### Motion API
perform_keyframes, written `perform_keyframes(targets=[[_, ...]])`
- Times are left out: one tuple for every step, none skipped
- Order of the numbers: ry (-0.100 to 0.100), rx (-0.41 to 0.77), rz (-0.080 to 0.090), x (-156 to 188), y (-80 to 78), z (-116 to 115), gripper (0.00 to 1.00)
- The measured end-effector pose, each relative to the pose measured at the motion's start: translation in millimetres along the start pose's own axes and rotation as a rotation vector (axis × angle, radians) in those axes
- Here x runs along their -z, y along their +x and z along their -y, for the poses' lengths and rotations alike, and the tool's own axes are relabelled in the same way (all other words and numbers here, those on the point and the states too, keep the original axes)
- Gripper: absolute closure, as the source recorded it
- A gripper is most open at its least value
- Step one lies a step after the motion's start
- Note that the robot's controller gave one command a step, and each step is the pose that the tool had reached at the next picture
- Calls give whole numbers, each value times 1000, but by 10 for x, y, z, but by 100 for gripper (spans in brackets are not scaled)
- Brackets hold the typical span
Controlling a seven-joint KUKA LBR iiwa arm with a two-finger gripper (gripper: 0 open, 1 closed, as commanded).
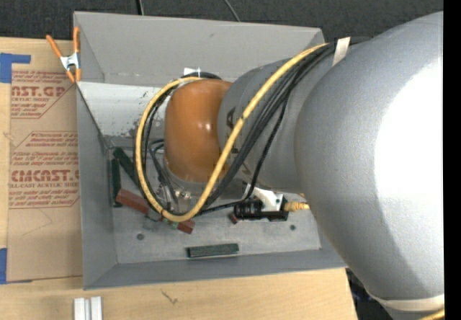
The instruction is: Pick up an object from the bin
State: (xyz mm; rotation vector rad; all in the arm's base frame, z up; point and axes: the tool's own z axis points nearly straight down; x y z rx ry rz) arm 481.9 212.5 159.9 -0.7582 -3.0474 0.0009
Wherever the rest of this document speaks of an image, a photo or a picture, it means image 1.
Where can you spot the brown cardboard board, red print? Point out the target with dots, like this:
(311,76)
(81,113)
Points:
(43,232)

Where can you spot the black cylinder on white bracket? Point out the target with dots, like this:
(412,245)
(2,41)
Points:
(248,209)

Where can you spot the dark green flat block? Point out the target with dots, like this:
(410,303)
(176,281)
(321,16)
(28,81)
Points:
(212,251)
(115,181)
(126,164)

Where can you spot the grey metal bin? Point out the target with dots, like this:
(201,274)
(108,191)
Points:
(201,44)

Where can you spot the red-brown flat block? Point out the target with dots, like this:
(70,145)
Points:
(132,200)
(233,218)
(186,226)

